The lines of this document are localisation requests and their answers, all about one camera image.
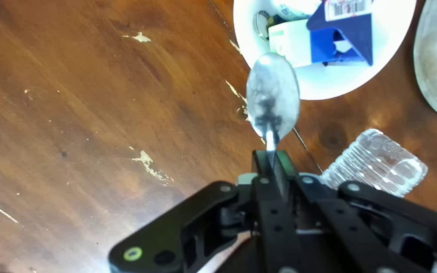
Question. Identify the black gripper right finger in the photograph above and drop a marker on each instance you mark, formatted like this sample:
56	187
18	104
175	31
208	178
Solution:
374	230

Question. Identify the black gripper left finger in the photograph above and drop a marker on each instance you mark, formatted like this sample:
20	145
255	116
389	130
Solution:
188	236

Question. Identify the metallic spoon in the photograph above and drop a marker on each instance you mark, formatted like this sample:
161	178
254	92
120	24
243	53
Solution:
272	95

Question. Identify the white bowl with packets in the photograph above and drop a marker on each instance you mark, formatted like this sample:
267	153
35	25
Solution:
331	48

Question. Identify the clear plastic water bottle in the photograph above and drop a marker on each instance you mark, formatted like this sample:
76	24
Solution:
378	162

